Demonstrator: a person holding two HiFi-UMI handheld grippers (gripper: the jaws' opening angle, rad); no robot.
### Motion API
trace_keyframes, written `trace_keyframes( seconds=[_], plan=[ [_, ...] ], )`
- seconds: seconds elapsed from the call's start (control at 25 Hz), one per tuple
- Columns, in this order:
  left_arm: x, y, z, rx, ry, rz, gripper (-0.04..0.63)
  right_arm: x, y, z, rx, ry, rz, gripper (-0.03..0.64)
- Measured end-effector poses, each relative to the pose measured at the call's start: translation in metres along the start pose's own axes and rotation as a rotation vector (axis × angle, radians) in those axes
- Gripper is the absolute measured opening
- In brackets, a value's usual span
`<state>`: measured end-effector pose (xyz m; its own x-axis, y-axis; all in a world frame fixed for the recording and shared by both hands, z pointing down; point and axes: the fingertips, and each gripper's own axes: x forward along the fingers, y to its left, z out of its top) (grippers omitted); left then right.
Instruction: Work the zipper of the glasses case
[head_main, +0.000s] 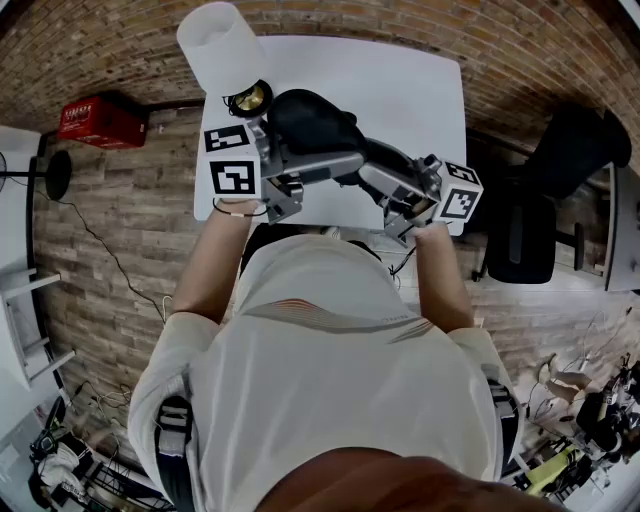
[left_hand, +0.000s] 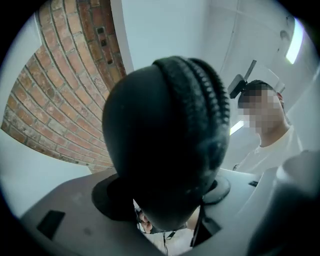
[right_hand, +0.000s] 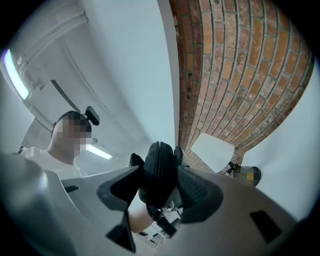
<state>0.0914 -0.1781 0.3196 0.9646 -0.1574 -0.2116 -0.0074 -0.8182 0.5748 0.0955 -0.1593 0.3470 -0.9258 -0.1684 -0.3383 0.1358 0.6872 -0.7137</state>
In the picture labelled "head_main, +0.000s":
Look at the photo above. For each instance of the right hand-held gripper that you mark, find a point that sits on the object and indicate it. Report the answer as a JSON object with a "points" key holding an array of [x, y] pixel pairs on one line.
{"points": [[460, 200]]}

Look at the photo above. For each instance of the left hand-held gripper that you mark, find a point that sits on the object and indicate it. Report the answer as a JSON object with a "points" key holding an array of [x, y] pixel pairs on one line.
{"points": [[232, 177]]}

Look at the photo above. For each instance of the black zippered case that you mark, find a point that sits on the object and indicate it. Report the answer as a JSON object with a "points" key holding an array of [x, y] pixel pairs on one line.
{"points": [[315, 122]]}

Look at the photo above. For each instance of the person's left forearm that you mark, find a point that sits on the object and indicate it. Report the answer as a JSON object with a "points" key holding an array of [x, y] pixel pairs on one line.
{"points": [[210, 270]]}

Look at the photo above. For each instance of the person's right forearm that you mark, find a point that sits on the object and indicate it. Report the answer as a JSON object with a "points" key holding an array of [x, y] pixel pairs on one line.
{"points": [[442, 280]]}

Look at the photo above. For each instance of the person's white sneaker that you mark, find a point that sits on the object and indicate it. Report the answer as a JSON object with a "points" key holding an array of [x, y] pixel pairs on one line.
{"points": [[331, 233]]}

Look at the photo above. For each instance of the white table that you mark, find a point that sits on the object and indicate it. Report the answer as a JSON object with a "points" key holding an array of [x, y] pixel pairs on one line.
{"points": [[380, 80]]}

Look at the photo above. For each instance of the person's black shorts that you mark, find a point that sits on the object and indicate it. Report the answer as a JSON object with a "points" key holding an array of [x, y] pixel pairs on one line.
{"points": [[255, 250]]}

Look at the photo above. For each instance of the black office chair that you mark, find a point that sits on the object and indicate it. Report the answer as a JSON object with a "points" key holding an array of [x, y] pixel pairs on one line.
{"points": [[525, 240]]}

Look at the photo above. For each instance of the white shade table lamp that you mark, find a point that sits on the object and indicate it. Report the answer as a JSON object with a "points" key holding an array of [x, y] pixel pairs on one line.
{"points": [[220, 45]]}

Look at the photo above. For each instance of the person's white shirt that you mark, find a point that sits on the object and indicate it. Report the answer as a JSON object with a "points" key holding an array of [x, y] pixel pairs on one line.
{"points": [[325, 390]]}

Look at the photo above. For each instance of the red box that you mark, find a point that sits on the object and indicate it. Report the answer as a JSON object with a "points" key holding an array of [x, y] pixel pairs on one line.
{"points": [[100, 122]]}

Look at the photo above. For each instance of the grey desk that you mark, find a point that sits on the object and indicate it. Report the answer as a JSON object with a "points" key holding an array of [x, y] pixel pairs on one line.
{"points": [[622, 230]]}

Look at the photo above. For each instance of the black standing fan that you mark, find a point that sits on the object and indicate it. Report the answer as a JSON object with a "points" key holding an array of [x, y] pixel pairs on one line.
{"points": [[59, 175]]}

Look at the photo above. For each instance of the person's face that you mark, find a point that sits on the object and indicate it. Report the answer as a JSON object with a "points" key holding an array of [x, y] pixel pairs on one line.
{"points": [[390, 485]]}

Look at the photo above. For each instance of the large white desk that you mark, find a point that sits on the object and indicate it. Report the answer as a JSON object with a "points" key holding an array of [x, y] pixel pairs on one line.
{"points": [[15, 250]]}

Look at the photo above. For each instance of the yellow-green board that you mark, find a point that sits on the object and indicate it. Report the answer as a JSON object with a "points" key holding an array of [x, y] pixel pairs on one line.
{"points": [[555, 472]]}

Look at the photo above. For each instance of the black metal rack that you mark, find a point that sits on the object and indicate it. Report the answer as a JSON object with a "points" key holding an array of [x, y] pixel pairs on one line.
{"points": [[115, 482]]}

